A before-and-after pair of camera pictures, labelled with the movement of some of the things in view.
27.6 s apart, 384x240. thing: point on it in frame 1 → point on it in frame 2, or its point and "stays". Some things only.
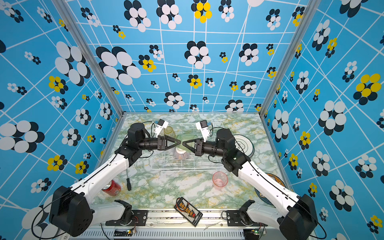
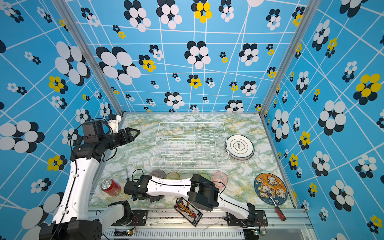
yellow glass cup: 168,131 → 173,175
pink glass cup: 220,179 stays
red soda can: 112,188 stays
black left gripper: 161,143 → 128,138
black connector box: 187,212 stays
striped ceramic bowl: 181,154 → 158,173
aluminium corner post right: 312,7 stays
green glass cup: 182,138 → 206,176
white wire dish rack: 183,158 stays
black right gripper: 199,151 → 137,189
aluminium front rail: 168,225 stays
